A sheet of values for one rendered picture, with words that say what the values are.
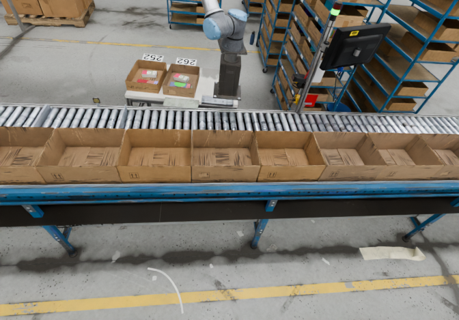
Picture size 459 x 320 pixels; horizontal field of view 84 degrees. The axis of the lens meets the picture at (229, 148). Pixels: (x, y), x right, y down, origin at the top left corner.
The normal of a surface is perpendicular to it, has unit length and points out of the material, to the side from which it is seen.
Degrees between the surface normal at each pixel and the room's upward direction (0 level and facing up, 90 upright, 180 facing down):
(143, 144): 89
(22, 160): 0
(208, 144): 89
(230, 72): 90
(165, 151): 0
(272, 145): 89
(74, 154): 1
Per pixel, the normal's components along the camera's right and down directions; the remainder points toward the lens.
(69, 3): 0.15, 0.74
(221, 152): 0.10, -0.68
